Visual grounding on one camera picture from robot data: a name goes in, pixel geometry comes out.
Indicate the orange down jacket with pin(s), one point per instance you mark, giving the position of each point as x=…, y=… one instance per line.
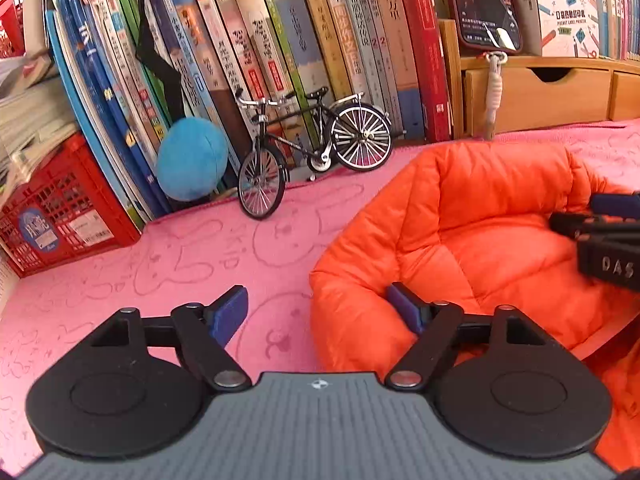
x=475, y=240

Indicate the red plastic crate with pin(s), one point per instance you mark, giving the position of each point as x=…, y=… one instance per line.
x=65, y=200

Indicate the row of tall picture books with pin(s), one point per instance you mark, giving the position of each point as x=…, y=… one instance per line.
x=300, y=35

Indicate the row of pastel-spine books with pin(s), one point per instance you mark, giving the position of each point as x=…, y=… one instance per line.
x=620, y=10

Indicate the white box with pencil print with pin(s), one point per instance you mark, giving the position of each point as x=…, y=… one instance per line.
x=565, y=15

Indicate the wooden drawer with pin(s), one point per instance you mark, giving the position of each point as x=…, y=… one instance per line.
x=525, y=105
x=627, y=95

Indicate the pink rabbit-print blanket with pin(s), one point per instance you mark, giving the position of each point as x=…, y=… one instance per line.
x=175, y=270

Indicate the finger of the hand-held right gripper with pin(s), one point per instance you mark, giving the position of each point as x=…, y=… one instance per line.
x=590, y=226
x=615, y=205

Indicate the grey flat board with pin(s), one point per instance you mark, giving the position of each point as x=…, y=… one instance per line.
x=42, y=5

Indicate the wooden desktop organizer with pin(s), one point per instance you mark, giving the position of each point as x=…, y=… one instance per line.
x=452, y=90

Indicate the stack of magazines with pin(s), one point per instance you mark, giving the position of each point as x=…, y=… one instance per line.
x=35, y=120

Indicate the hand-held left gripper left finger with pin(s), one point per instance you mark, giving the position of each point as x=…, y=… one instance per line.
x=230, y=311

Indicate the black model bicycle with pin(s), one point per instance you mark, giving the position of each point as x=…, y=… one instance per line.
x=360, y=135

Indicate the red plastic basket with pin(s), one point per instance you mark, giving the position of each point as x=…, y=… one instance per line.
x=11, y=25

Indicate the black smartphone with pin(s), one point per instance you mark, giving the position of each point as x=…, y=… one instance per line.
x=482, y=5

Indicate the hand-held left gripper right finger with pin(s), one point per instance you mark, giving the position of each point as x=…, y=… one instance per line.
x=405, y=311

